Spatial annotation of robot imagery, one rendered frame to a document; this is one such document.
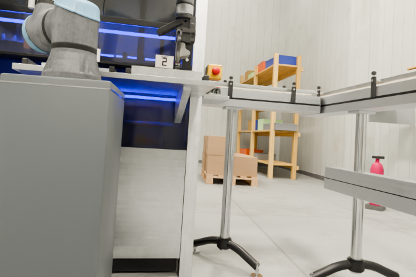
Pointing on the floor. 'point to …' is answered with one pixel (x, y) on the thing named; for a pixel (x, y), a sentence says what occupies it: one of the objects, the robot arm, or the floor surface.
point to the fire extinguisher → (377, 174)
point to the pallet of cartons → (212, 142)
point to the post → (193, 136)
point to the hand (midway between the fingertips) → (176, 61)
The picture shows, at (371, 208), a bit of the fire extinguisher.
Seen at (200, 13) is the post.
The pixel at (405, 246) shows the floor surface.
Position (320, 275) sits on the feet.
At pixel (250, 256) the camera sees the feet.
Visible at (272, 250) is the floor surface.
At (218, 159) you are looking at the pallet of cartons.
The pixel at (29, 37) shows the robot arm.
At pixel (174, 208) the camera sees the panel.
